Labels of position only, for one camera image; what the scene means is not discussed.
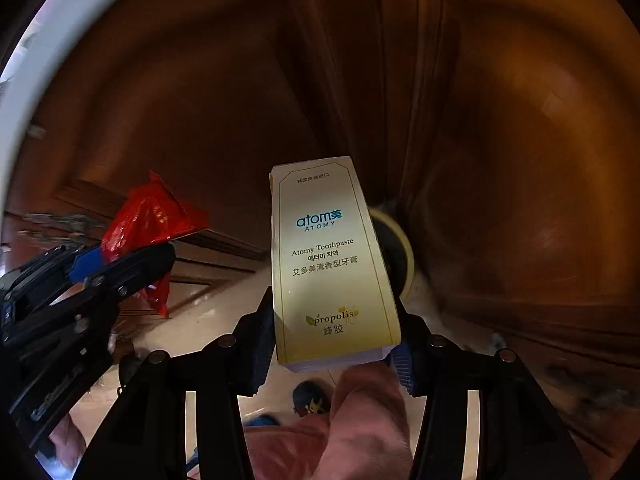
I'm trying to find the cream toothpaste box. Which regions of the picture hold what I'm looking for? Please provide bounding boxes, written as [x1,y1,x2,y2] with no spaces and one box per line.
[268,156,403,373]

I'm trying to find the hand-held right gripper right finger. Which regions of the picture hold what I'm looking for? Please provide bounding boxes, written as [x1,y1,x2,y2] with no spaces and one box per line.
[390,310,591,480]

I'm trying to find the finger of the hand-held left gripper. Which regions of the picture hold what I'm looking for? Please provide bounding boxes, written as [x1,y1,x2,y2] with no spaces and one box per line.
[75,242,177,341]
[0,245,108,311]

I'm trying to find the round cream trash bin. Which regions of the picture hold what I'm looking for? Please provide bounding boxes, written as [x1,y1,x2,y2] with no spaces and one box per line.
[369,209,416,301]

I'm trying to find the wooden drawer unit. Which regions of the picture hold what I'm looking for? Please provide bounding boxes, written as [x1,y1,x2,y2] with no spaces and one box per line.
[0,180,268,321]

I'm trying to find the person's pink trousers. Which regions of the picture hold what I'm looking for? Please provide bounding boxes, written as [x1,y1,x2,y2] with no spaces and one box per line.
[244,362,416,480]

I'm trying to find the dark blue sneaker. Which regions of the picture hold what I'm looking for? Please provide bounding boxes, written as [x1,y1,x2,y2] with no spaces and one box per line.
[292,380,332,417]

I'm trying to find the ornate metal drawer handle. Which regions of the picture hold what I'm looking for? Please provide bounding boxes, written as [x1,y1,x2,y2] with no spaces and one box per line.
[20,212,101,241]

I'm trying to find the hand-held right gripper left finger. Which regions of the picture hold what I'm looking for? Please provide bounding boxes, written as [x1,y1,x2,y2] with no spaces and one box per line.
[70,290,276,480]

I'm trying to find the red plastic bag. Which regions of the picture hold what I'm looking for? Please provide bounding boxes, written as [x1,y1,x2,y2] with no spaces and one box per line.
[100,171,210,318]

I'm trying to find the person's left forearm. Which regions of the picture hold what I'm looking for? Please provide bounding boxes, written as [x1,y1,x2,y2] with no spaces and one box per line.
[49,417,87,468]

